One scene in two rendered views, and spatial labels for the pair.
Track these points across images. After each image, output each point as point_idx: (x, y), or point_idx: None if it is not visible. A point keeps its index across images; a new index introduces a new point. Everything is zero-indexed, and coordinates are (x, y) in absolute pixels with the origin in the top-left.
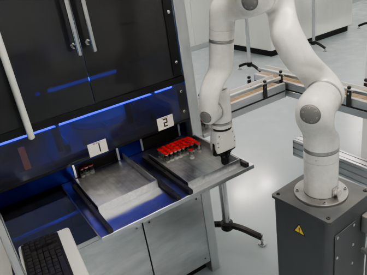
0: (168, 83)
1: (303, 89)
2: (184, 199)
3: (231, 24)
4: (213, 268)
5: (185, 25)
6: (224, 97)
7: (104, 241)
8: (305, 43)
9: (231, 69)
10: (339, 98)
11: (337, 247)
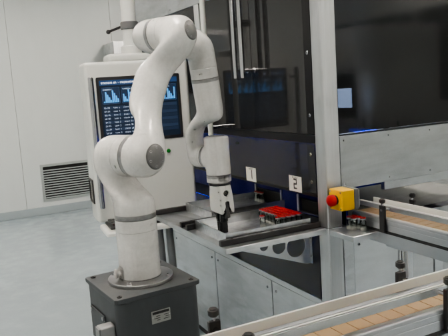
0: (301, 137)
1: None
2: (183, 230)
3: (190, 63)
4: None
5: (319, 73)
6: (204, 144)
7: (248, 273)
8: (133, 87)
9: (203, 114)
10: (113, 153)
11: (93, 323)
